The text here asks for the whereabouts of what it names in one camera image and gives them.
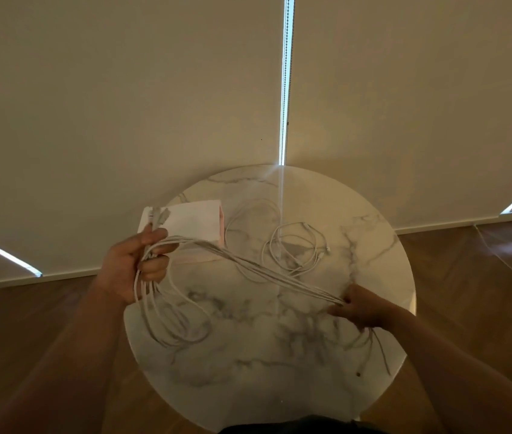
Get person's right hand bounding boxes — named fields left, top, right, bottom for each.
left=328, top=284, right=397, bottom=333

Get round marble table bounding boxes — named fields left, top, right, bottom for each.
left=123, top=165, right=416, bottom=432

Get black shorts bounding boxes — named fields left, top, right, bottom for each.
left=219, top=415, right=383, bottom=434

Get person's left hand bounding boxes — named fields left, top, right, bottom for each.
left=95, top=223, right=178, bottom=308

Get blind bead pull chain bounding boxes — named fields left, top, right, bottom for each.
left=278, top=0, right=296, bottom=166

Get person's right forearm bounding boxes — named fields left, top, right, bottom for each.
left=384, top=307, right=512, bottom=434

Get white pink box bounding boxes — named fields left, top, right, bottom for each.
left=137, top=199, right=226, bottom=265

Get thin white floor cord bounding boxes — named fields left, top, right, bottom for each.
left=475, top=224, right=512, bottom=324

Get person's left forearm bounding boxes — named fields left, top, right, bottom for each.
left=0, top=284, right=126, bottom=434

